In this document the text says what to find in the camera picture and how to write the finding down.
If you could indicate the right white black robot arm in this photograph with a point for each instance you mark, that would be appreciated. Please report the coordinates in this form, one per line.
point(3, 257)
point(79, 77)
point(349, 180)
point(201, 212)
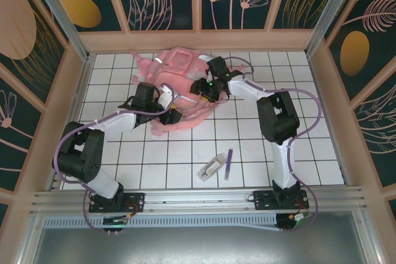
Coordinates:
point(275, 115)

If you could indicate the aluminium corner post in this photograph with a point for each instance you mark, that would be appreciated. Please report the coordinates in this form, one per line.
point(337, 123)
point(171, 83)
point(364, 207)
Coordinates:
point(61, 13)
point(335, 13)

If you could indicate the purple pen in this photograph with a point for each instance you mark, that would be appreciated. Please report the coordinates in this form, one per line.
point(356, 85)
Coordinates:
point(228, 165)

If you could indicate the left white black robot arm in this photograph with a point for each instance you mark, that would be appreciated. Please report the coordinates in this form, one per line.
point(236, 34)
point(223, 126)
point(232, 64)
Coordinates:
point(80, 159)

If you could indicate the small clear plastic case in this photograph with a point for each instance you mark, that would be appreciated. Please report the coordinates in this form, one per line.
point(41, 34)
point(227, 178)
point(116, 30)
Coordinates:
point(212, 167)

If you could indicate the grey metal sheet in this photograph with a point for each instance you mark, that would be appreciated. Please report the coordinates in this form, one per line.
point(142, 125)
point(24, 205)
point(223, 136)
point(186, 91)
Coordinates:
point(198, 248)

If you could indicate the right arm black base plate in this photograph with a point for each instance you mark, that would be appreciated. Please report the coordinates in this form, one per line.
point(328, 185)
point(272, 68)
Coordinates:
point(263, 200)

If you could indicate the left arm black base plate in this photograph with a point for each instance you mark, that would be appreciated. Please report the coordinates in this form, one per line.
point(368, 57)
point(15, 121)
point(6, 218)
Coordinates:
point(133, 202)

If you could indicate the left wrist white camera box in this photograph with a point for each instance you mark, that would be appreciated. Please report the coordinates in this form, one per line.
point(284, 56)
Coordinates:
point(166, 94)

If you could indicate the pink student backpack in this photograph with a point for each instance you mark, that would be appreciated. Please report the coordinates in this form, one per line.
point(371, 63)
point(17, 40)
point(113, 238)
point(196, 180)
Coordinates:
point(182, 75)

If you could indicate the aluminium mounting rail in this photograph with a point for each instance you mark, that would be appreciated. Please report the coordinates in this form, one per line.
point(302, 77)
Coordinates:
point(198, 197)

